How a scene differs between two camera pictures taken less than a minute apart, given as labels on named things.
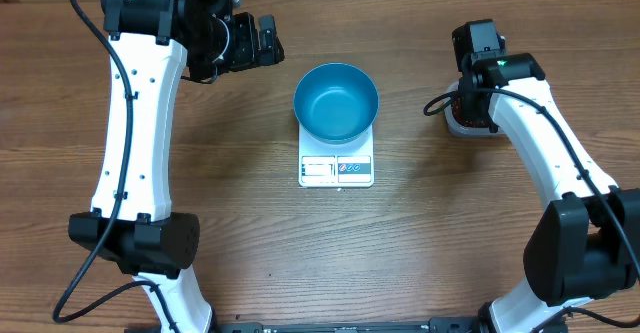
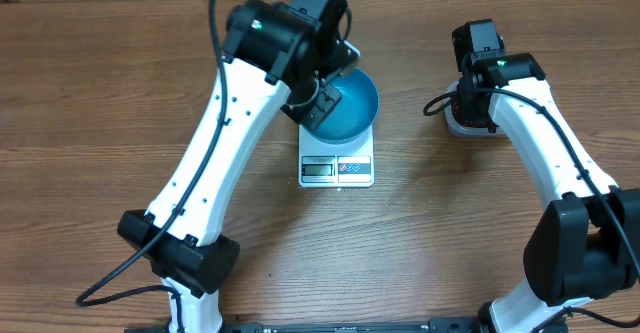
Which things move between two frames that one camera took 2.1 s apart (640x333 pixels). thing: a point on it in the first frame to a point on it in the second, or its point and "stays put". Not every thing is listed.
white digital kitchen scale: x=345 y=165 stays put
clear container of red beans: x=456 y=123 stays put
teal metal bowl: x=336 y=103 stays put
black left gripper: x=247 y=56 to x=325 y=100
